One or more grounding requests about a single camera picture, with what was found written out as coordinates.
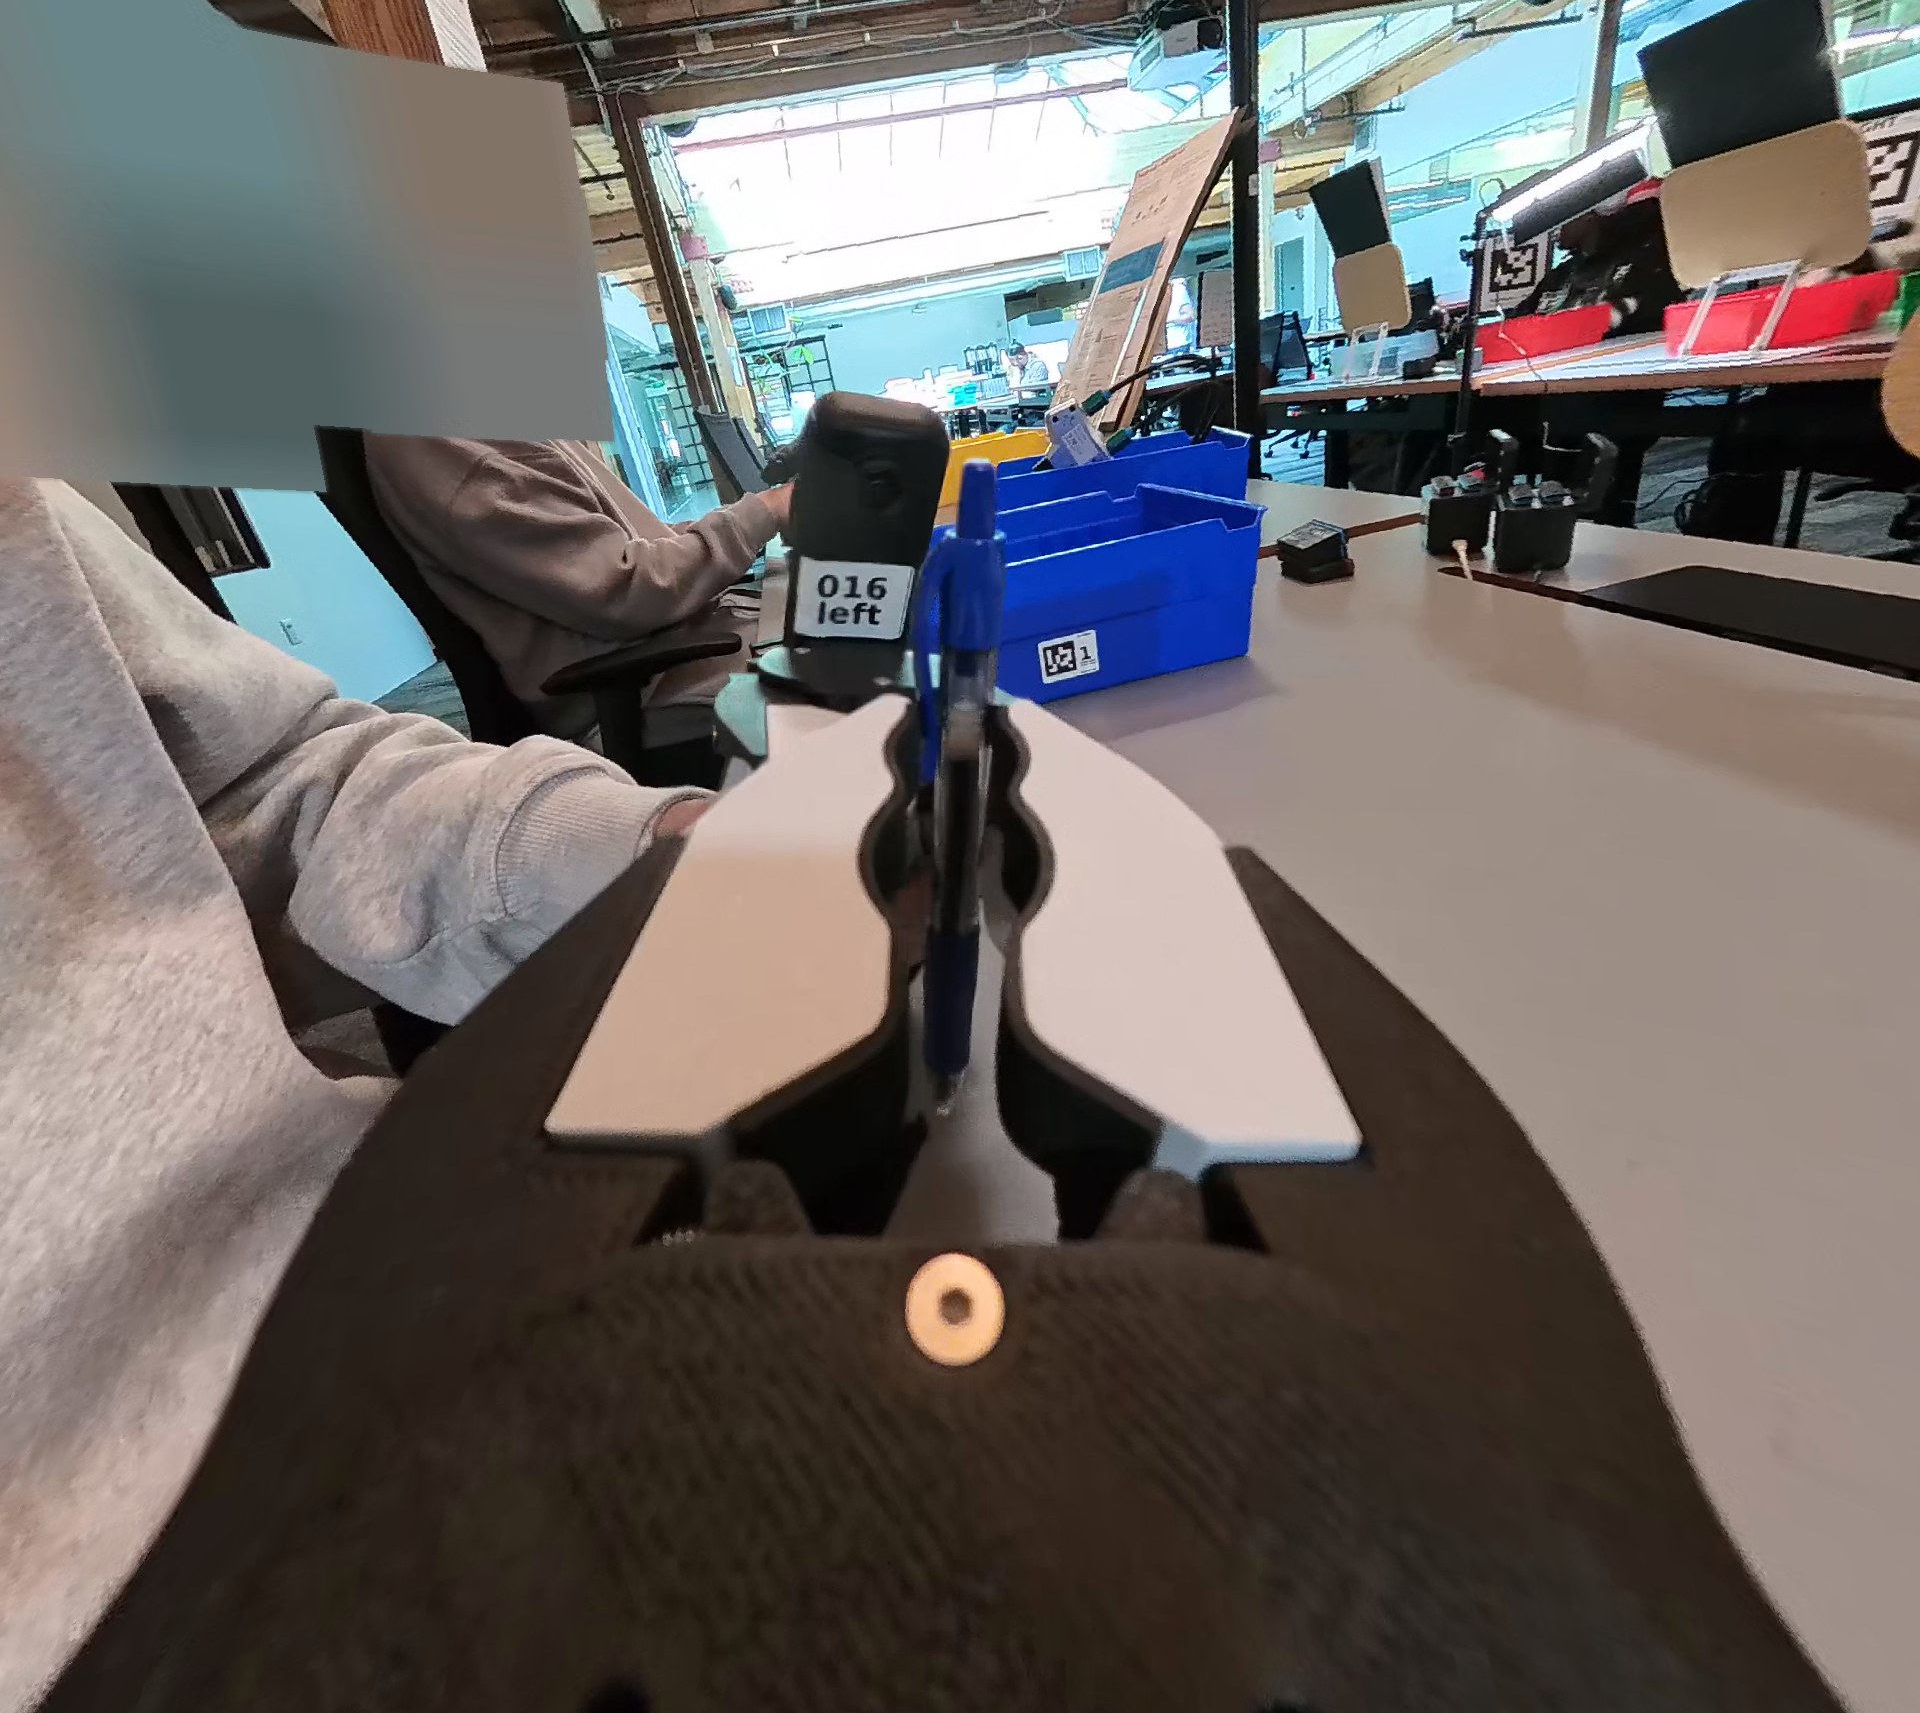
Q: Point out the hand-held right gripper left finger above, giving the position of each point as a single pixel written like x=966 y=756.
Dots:
x=737 y=962

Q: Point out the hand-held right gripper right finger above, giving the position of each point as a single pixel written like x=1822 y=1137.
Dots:
x=1169 y=962

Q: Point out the blue ballpoint pen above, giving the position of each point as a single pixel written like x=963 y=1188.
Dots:
x=962 y=755

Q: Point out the blue labelled plastic bin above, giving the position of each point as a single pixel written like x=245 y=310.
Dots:
x=1139 y=604

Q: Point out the person's left forearm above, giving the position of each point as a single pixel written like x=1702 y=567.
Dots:
x=378 y=813

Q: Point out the grey desk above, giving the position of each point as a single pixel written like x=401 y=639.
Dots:
x=1502 y=919

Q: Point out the black desk mat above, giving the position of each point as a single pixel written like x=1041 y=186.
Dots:
x=1770 y=618

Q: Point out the yellow plastic bin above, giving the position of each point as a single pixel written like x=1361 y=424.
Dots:
x=991 y=458

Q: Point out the small white device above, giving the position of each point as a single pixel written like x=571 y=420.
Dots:
x=1083 y=433

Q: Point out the black office chair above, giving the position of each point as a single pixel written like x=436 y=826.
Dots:
x=497 y=692

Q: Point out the small black box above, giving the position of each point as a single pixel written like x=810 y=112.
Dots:
x=1314 y=550

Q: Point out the ceiling projector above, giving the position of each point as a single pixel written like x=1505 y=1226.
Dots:
x=1178 y=55

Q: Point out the small marker sign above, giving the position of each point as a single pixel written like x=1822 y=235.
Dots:
x=1514 y=274
x=1894 y=166

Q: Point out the red plastic bin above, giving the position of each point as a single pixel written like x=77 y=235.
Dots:
x=1546 y=331
x=1784 y=310

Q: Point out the person's grey sweatshirt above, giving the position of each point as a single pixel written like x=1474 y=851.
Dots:
x=90 y=1294

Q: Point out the wooden workbench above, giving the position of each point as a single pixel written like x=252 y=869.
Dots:
x=1652 y=369

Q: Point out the white monitor light bar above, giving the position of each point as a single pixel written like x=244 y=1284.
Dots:
x=1569 y=186

